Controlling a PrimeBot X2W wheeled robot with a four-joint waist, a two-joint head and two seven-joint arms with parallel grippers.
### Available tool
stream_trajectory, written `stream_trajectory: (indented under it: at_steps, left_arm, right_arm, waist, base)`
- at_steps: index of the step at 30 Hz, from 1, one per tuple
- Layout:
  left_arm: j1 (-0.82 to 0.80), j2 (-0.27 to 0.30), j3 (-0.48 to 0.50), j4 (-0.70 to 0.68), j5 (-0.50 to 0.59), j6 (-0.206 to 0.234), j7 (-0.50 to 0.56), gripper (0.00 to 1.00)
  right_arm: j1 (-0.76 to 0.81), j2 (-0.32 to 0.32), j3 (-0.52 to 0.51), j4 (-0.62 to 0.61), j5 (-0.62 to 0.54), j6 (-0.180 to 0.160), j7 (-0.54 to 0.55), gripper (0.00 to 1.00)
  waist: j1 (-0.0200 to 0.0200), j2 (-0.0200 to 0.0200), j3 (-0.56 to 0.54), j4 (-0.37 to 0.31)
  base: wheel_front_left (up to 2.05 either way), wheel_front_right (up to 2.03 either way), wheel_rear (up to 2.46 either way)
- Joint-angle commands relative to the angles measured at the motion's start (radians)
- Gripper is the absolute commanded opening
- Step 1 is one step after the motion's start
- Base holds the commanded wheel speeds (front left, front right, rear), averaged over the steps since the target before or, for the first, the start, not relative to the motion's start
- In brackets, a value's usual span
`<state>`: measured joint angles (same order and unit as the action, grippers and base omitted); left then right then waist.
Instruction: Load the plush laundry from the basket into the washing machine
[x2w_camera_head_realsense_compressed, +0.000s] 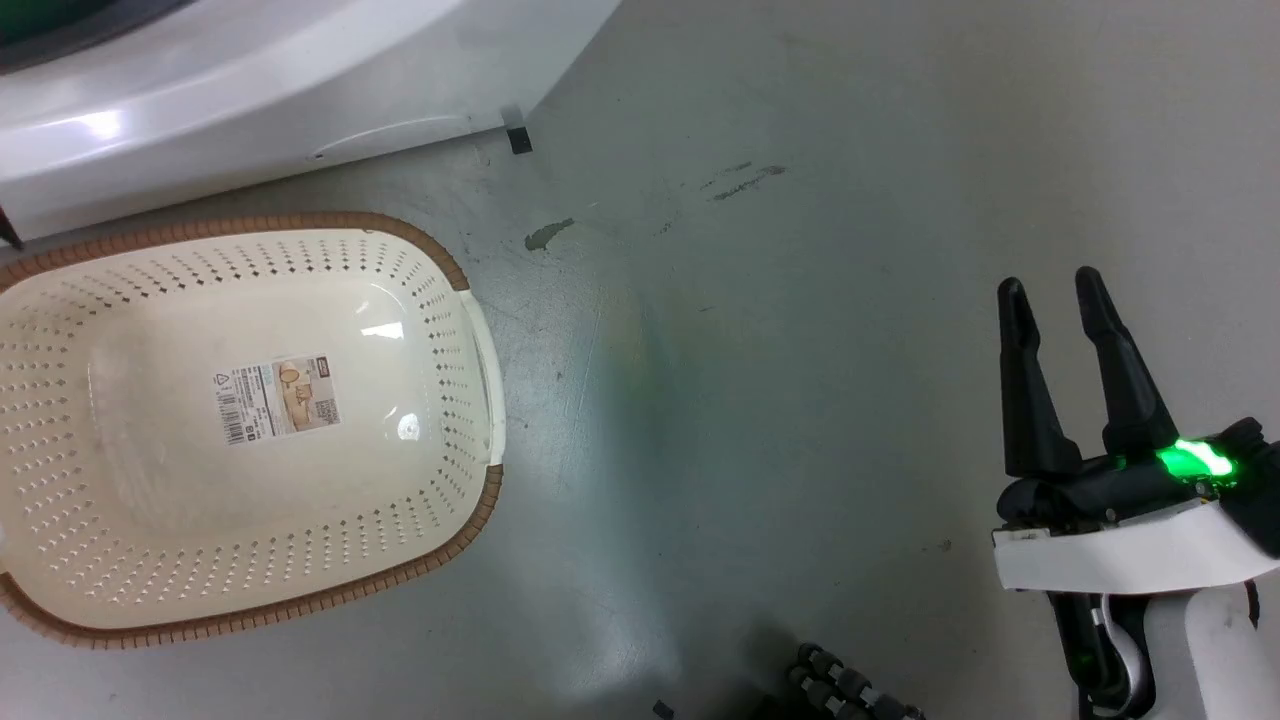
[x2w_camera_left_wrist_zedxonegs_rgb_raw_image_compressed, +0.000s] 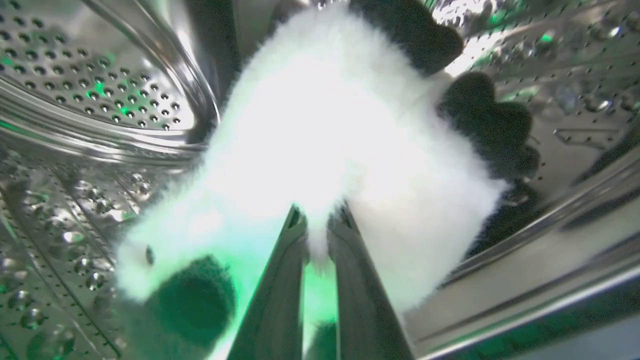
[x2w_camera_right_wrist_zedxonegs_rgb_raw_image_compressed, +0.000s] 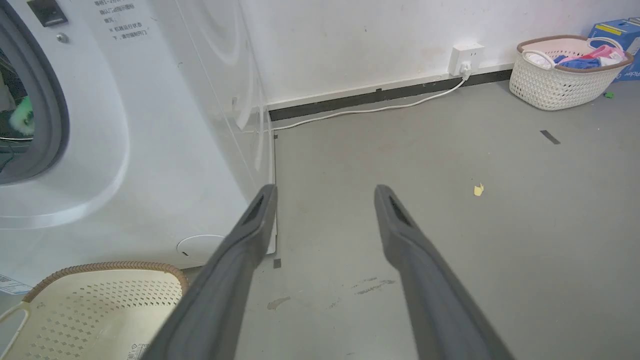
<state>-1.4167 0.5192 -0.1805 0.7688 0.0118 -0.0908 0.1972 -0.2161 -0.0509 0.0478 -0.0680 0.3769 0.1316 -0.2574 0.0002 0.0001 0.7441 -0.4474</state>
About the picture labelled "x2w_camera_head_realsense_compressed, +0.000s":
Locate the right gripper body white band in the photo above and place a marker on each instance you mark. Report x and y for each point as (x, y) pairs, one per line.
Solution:
(1130, 530)

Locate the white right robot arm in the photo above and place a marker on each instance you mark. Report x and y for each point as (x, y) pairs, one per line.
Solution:
(1170, 650)

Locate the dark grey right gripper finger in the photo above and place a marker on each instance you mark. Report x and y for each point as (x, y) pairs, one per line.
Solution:
(1125, 380)
(1026, 400)

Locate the black washing machine foot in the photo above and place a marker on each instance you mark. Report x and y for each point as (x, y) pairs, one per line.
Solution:
(518, 135)

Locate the product label sticker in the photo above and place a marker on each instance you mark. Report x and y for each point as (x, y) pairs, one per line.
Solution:
(275, 398)

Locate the white washing machine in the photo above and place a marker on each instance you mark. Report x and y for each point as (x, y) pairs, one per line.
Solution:
(230, 90)

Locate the cream plastic laundry basket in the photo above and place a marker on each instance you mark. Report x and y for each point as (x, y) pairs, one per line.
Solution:
(130, 450)

